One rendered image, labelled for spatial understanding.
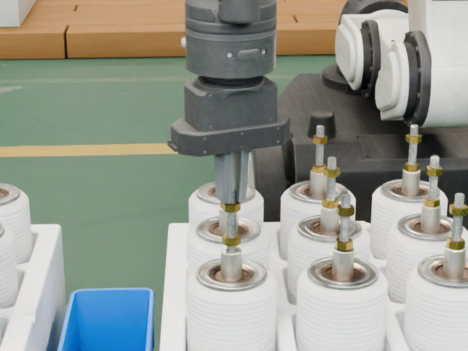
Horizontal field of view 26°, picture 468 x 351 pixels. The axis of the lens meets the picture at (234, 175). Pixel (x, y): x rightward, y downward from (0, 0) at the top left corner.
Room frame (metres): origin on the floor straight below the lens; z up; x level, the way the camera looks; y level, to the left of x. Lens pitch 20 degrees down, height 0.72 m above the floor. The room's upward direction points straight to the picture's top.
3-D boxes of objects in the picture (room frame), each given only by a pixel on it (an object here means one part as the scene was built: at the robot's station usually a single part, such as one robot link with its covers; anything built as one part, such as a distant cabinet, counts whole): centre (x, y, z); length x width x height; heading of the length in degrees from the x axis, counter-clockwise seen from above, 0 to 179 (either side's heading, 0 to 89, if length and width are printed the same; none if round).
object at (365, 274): (0.97, -0.12, 0.25); 0.08 x 0.08 x 0.01
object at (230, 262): (0.97, 0.00, 0.26); 0.02 x 0.02 x 0.03
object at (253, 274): (0.97, 0.00, 0.25); 0.08 x 0.08 x 0.01
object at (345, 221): (0.97, -0.12, 0.30); 0.01 x 0.01 x 0.08
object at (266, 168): (1.56, -0.05, 0.10); 0.20 x 0.05 x 0.20; 4
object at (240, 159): (0.97, -0.01, 0.37); 0.03 x 0.02 x 0.06; 23
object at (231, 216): (0.97, 0.00, 0.31); 0.01 x 0.01 x 0.08
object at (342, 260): (0.97, -0.12, 0.26); 0.02 x 0.02 x 0.03
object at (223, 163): (0.96, 0.01, 0.37); 0.03 x 0.02 x 0.06; 23
